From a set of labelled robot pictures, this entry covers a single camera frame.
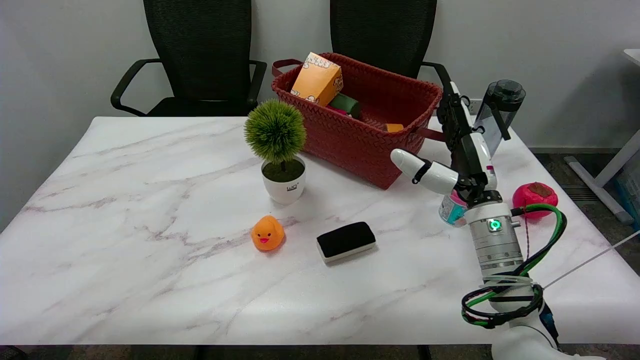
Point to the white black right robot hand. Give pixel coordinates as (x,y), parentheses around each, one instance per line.
(475,150)

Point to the green potted plant white pot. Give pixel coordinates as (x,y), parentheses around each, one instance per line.
(283,182)

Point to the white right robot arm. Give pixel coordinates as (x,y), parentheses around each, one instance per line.
(495,245)

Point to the grey transparent water bottle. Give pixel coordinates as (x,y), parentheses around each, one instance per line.
(505,100)

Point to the pink lid teal jar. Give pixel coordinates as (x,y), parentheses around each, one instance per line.
(451,212)

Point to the red persimmon toy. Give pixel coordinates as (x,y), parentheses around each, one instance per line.
(535,195)

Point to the small orange block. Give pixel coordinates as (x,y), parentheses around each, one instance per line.
(394,128)

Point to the red woven basket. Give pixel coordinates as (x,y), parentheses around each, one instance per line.
(355,140)

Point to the green box in basket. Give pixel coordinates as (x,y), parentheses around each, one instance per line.
(345,104)

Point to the black mesh office chair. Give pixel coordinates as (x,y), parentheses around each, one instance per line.
(200,50)
(385,35)

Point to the black whiteboard eraser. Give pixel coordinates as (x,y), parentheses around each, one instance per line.
(345,239)

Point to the blue storage box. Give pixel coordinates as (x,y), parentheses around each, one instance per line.
(629,192)

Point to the orange carton box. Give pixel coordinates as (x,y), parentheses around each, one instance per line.
(316,80)

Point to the orange rubber duck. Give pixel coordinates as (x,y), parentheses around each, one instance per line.
(267,233)

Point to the white wall outlet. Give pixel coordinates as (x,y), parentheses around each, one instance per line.
(475,106)

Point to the white desk frame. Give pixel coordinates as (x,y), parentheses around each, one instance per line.
(607,172)

